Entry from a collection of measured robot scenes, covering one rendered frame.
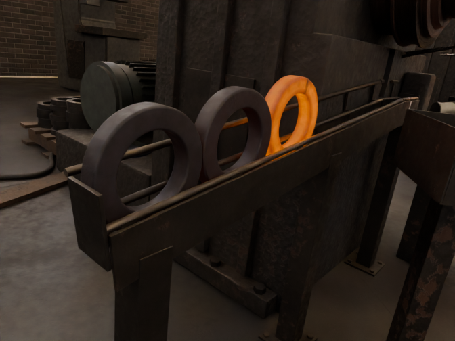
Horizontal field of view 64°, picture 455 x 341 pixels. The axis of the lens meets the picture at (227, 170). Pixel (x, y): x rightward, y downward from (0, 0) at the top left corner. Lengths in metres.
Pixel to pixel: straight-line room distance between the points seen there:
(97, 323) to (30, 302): 0.24
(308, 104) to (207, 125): 0.32
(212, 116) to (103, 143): 0.18
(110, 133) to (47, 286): 0.99
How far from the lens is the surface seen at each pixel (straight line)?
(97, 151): 0.45
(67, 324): 1.24
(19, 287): 1.41
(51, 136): 2.63
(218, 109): 0.56
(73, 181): 0.49
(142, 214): 0.49
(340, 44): 1.06
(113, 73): 1.88
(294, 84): 0.74
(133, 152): 0.55
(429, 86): 1.63
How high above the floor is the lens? 0.81
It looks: 19 degrees down
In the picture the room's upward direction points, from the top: 7 degrees clockwise
